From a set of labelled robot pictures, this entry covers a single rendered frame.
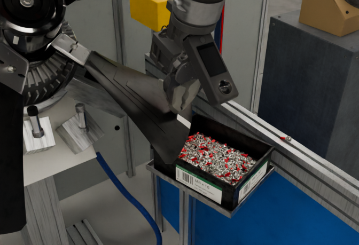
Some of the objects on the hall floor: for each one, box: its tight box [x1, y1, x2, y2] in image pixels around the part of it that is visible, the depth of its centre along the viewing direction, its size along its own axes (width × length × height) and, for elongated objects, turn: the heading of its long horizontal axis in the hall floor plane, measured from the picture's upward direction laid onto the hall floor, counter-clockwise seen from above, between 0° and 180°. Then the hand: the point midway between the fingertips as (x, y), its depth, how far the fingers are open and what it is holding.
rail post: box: [149, 142, 166, 233], centre depth 154 cm, size 4×4×78 cm
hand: (179, 110), depth 73 cm, fingers closed
